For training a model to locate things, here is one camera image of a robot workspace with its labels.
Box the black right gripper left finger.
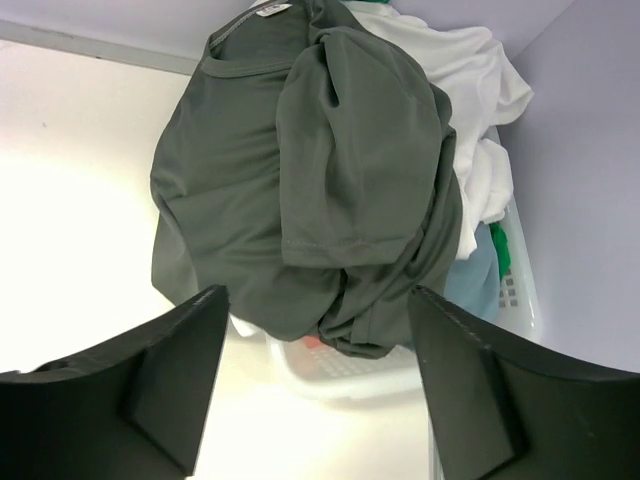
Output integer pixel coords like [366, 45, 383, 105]
[1, 286, 229, 479]

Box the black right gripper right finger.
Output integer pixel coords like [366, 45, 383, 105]
[408, 287, 639, 479]

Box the dark grey t-shirt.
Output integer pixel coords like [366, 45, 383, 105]
[150, 1, 463, 359]

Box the light blue t-shirt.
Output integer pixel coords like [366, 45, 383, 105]
[444, 223, 500, 322]

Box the green t-shirt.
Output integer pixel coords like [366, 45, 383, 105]
[364, 0, 514, 281]

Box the red garment in basket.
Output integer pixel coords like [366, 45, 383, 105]
[302, 336, 325, 350]

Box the white t-shirt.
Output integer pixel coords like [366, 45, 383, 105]
[235, 1, 533, 345]

